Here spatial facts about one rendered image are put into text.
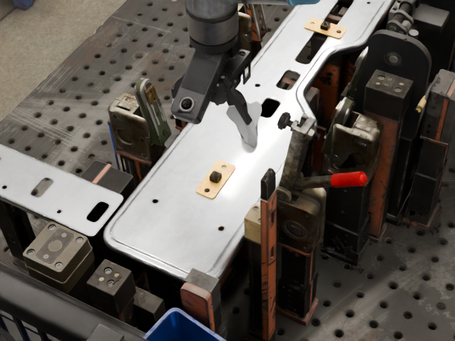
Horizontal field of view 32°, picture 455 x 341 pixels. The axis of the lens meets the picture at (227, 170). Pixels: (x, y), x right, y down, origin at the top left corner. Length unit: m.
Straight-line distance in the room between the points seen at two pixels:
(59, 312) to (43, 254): 0.66
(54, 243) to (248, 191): 0.34
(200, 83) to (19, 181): 0.43
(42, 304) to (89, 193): 0.80
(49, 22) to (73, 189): 2.09
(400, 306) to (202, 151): 0.50
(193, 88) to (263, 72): 0.43
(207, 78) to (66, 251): 0.35
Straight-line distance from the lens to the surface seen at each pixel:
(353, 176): 1.20
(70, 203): 1.39
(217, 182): 1.37
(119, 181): 1.43
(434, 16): 1.48
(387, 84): 1.39
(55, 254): 1.25
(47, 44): 3.34
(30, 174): 1.45
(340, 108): 1.36
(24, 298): 0.62
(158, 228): 1.32
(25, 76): 3.21
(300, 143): 1.18
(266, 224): 1.19
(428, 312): 1.60
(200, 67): 1.17
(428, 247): 1.69
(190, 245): 1.30
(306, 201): 1.28
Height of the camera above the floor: 2.05
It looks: 49 degrees down
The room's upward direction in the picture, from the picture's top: 3 degrees counter-clockwise
